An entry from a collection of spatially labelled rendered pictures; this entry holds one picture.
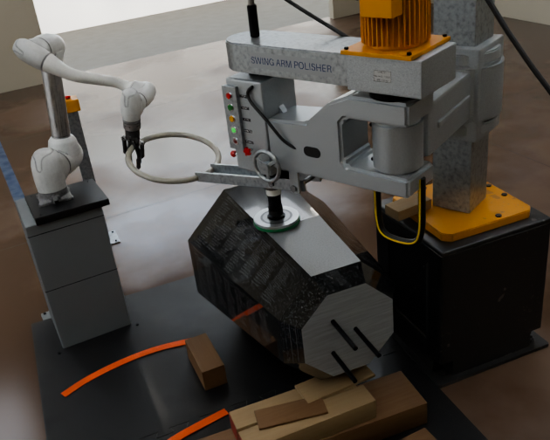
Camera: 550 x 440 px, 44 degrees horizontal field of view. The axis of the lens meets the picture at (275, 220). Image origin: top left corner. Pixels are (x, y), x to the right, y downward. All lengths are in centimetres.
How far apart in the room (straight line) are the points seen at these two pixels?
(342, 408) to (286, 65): 145
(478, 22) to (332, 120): 77
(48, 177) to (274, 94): 144
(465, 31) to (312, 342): 142
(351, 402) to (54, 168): 194
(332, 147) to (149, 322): 186
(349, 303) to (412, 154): 68
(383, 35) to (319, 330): 120
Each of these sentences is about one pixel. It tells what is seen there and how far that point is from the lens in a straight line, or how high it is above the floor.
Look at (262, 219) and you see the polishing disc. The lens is 316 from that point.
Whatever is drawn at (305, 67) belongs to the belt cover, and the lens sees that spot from 261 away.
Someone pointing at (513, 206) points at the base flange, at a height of 78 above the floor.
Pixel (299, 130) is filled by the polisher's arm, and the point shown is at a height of 136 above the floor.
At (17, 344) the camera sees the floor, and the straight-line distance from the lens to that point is 429.
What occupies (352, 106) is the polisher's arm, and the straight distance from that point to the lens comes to 255.
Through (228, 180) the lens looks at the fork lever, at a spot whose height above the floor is 102.
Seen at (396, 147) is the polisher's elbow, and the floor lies 136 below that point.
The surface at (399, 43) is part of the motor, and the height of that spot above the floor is 174.
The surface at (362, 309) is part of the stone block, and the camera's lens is 287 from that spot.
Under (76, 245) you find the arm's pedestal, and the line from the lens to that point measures 380.
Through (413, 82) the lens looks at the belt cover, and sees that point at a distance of 235.
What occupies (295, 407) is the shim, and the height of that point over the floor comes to 25.
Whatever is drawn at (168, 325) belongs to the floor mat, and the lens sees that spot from 403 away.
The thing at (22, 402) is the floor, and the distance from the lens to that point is 385.
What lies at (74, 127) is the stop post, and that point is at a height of 89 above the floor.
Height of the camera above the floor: 233
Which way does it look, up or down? 28 degrees down
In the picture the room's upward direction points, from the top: 7 degrees counter-clockwise
